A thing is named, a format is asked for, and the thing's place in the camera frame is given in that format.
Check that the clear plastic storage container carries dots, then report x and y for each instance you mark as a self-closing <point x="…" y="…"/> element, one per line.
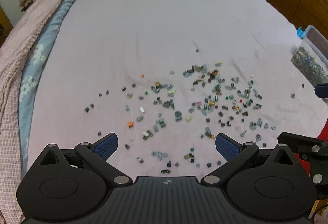
<point x="314" y="36"/>

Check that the pink checked blanket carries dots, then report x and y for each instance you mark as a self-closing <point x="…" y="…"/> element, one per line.
<point x="25" y="34"/>

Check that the pile of mixed toy bricks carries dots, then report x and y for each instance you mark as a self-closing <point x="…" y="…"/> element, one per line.
<point x="308" y="62"/>

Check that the spread of small toy bricks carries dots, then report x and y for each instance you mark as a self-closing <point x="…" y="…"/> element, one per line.
<point x="210" y="107"/>

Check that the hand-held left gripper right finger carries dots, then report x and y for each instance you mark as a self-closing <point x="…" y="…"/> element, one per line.
<point x="226" y="147"/>

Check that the blue floral quilt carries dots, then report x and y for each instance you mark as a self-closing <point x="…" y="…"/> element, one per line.
<point x="46" y="42"/>

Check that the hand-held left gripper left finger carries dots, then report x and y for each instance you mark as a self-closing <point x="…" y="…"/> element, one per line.
<point x="107" y="146"/>

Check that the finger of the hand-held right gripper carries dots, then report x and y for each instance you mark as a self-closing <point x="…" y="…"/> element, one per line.
<point x="321" y="90"/>
<point x="294" y="138"/>

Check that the round grey toy brick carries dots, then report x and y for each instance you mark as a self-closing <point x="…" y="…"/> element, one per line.
<point x="178" y="114"/>

